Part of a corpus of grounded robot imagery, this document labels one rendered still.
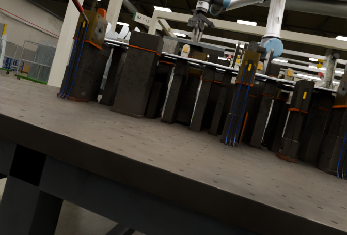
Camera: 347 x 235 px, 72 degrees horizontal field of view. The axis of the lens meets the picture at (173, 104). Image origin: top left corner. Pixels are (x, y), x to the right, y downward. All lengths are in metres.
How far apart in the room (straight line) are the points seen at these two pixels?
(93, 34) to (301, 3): 12.57
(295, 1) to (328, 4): 1.36
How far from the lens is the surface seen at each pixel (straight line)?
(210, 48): 1.42
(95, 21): 1.04
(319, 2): 13.43
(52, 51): 11.72
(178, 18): 7.74
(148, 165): 0.35
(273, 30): 1.63
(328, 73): 1.37
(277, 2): 1.69
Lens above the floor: 0.79
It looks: level
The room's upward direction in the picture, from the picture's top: 15 degrees clockwise
